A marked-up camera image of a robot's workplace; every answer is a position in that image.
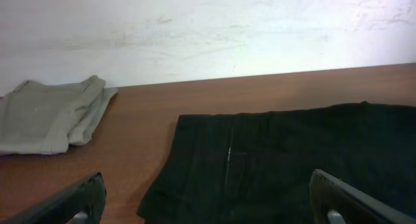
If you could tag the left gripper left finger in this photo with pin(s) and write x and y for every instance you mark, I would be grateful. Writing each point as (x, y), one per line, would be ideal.
(82, 202)

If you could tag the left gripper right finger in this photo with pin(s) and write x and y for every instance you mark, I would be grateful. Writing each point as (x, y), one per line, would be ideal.
(334, 201)

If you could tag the black shorts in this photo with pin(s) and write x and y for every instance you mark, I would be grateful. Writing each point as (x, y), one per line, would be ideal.
(256, 168)

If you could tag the folded beige shorts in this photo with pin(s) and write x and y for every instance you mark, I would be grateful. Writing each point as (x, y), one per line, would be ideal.
(47, 119)

